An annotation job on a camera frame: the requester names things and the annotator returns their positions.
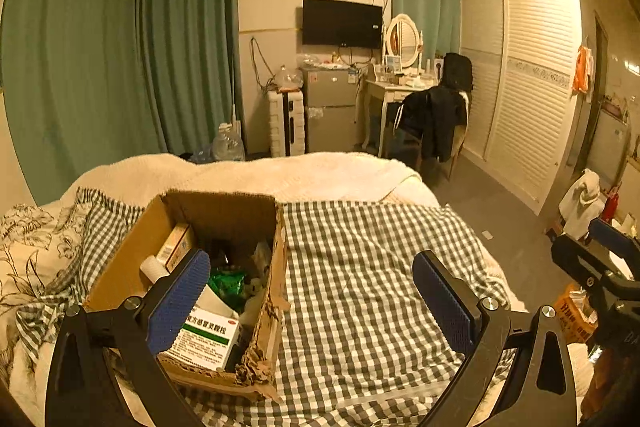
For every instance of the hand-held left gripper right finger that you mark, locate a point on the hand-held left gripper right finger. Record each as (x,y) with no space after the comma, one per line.
(442,302)

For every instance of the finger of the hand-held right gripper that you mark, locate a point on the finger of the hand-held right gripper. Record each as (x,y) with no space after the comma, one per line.
(620,247)
(575,257)

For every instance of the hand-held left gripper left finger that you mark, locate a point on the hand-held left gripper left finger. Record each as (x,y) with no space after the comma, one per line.
(180,302)

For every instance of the short white bottle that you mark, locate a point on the short white bottle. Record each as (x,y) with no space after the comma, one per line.
(152,269)

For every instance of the green white medicine box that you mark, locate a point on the green white medicine box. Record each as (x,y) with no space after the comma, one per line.
(210,339)

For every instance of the green packet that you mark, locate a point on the green packet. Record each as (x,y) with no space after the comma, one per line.
(227,282)

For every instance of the orange white medicine box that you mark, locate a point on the orange white medicine box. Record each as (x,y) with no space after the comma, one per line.
(175,247)

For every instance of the clear plastic wrapper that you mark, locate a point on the clear plastic wrapper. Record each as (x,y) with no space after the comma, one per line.
(260,258)

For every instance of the cardboard box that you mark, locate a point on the cardboard box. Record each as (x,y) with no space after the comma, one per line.
(225,212)

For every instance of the red canister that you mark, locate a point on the red canister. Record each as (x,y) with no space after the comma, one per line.
(611,207)

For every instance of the orange paper bag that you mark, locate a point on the orange paper bag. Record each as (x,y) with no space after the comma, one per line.
(572,314)

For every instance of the white towel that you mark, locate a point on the white towel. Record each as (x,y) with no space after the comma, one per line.
(582,202)

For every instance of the green checked bed sheet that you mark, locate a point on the green checked bed sheet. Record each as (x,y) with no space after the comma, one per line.
(360,267)

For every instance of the chair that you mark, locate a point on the chair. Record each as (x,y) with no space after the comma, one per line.
(405,147)

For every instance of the leaf print quilt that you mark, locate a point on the leaf print quilt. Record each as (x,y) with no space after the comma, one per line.
(30,247)

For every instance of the clear water jug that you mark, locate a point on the clear water jug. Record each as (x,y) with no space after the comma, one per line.
(229,144)

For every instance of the white louvred wardrobe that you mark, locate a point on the white louvred wardrobe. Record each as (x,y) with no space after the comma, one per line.
(530,87)

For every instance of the black jacket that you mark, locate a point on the black jacket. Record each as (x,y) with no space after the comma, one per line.
(435,122)

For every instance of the orange hanging cloth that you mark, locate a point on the orange hanging cloth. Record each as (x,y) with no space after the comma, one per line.
(582,69)

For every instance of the white suitcase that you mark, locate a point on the white suitcase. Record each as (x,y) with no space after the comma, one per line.
(285,122)

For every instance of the white dressing table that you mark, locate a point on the white dressing table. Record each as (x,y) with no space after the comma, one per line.
(380,92)

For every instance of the black backpack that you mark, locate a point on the black backpack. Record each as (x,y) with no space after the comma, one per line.
(457,71)

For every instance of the grey mini fridge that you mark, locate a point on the grey mini fridge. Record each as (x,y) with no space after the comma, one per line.
(327,112)

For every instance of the clear plastic bag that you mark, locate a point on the clear plastic bag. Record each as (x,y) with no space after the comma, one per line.
(287,79)

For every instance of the oval vanity mirror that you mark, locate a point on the oval vanity mirror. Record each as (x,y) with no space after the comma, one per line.
(402,39)

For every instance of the black television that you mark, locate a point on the black television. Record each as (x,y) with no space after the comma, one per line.
(342,23)

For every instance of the small photo frame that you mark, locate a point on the small photo frame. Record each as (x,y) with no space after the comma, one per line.
(393,63)

